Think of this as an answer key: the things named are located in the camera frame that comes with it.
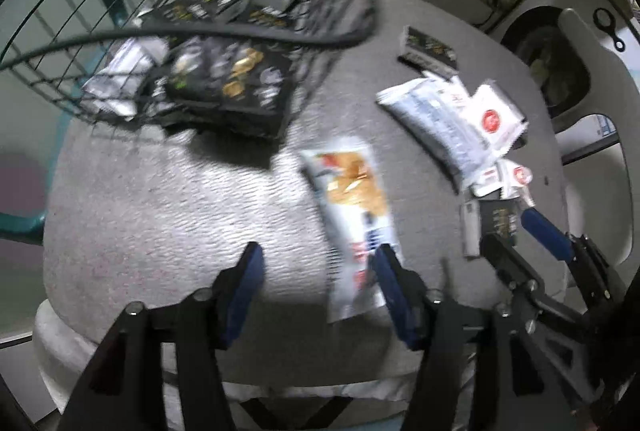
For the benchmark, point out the small white red sachet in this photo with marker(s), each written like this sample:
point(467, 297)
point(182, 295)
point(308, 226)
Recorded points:
point(507, 179)

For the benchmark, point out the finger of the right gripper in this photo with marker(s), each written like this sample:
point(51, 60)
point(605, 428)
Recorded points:
point(512, 269)
point(550, 235)

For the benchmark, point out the washing machine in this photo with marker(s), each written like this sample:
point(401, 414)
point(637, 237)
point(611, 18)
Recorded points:
point(531, 31)

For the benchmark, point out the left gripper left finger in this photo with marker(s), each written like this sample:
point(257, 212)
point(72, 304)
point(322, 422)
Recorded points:
point(122, 386)

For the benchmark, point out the black wire basket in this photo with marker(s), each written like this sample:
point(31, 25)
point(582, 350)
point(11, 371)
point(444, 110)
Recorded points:
point(61, 44)

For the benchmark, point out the white blue text packet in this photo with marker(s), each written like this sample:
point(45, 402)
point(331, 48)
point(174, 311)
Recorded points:
point(432, 109)

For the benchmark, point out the orange snack packet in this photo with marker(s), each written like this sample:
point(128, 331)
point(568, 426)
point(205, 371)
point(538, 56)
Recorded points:
point(356, 215)

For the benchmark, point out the teal chair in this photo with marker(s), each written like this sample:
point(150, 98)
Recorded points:
point(30, 110)

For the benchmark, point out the white sachet red logo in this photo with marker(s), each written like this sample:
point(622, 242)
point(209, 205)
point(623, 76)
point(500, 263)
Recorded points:
point(496, 117)

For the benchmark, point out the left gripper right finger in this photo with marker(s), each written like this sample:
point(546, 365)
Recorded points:
point(439, 328)

